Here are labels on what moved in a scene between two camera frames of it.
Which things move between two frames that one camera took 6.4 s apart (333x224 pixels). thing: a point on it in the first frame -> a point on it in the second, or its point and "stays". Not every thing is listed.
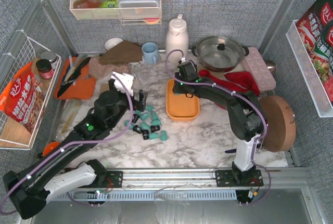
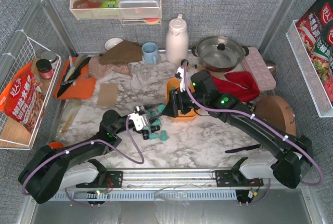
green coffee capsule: [153, 135] stays
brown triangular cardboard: [124, 52] stays
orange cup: [49, 147] stays
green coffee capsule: [149, 107] -> [152, 113]
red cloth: [233, 81] stays
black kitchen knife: [75, 75] stays
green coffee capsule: [154, 116] -> [161, 107]
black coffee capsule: [145, 134] stays
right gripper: [180, 88] -> [176, 103]
